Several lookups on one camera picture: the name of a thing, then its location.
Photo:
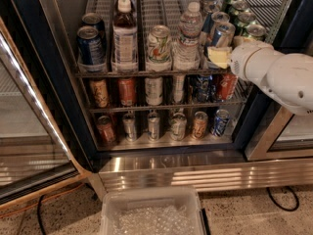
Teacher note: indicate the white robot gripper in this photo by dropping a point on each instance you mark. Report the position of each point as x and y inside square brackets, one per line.
[240, 62]

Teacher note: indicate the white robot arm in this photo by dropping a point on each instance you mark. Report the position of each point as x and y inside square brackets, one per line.
[285, 78]

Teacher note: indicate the front green soda can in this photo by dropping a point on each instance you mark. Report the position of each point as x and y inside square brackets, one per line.
[255, 31]

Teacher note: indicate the red orange middle can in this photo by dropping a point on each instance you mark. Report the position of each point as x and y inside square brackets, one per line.
[225, 87]

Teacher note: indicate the blue patterned middle can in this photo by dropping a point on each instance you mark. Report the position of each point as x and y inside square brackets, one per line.
[202, 88]

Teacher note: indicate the slim white middle can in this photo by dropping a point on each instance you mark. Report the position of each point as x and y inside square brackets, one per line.
[178, 88]

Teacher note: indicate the blue bottom shelf can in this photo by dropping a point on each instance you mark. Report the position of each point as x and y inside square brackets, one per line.
[221, 120]

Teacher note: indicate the white green patterned can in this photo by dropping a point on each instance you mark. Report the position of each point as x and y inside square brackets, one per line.
[159, 44]

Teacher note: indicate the tan bottom shelf can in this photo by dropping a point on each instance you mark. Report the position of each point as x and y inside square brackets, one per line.
[199, 125]

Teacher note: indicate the tan shelf can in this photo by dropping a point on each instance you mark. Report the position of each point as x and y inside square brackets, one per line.
[100, 92]
[199, 125]

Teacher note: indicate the white middle shelf can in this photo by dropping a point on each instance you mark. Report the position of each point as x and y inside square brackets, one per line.
[153, 90]

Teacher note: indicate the white shelf can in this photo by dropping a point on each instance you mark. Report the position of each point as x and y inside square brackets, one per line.
[178, 126]
[153, 90]

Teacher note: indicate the white bottom shelf can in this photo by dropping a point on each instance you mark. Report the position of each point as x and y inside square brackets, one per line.
[178, 126]

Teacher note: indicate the closed right fridge door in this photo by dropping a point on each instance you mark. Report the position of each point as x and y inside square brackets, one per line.
[281, 133]

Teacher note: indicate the silver bottom can centre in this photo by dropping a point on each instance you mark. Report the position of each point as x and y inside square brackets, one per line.
[153, 126]

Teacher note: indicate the silver can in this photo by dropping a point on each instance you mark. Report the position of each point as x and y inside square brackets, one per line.
[153, 126]
[129, 123]

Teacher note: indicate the steel drinks fridge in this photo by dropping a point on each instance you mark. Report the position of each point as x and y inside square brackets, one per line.
[45, 33]

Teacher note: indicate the orange middle shelf can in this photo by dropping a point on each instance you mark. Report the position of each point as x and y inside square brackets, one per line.
[127, 91]

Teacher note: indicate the orange shelf can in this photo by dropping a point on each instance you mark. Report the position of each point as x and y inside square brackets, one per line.
[105, 128]
[127, 91]

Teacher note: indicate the silver bottom can left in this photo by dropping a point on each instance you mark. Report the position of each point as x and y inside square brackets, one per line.
[129, 123]

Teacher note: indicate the tan middle shelf can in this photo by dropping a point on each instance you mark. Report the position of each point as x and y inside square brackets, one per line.
[100, 92]

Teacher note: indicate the front blue pepsi can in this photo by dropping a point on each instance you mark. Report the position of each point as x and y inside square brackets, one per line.
[90, 46]

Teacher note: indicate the blue pepsi can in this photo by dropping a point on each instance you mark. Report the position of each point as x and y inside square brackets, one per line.
[95, 20]
[90, 46]

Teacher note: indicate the rear blue pepsi can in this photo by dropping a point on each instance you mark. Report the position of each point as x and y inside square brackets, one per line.
[95, 20]

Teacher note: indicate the orange bottom shelf can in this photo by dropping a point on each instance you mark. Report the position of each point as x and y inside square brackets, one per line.
[105, 128]

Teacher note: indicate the open glass fridge door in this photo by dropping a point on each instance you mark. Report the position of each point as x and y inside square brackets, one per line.
[35, 158]

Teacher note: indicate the front clear water bottle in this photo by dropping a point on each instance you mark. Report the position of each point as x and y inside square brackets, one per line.
[187, 44]

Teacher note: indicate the front brown tea bottle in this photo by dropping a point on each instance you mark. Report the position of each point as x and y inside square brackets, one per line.
[124, 37]

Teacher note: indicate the clear plastic bin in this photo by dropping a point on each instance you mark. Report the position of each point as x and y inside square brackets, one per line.
[152, 211]

